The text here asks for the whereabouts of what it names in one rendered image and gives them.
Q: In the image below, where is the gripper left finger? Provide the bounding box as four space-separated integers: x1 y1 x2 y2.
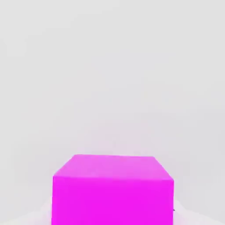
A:
12 196 53 225

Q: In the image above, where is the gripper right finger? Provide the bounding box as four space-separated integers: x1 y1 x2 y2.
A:
173 200 214 225

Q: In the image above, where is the small magenta cube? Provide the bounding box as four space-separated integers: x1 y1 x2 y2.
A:
51 154 175 225

